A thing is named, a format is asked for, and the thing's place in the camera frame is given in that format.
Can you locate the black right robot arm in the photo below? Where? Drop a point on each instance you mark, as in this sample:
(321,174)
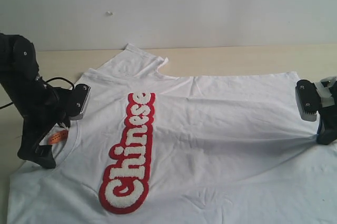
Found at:
(327,92)

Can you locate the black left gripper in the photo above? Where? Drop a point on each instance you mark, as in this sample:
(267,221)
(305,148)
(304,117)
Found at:
(42,110)

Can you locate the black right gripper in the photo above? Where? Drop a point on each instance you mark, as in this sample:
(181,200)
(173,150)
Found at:
(327,126)

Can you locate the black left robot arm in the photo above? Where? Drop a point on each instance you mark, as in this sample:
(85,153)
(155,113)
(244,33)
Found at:
(20,70)

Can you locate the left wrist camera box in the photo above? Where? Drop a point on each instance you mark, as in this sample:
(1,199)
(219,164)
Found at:
(77,102)

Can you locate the white t-shirt red lettering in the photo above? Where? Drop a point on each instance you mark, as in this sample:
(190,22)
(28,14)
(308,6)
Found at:
(153,148)

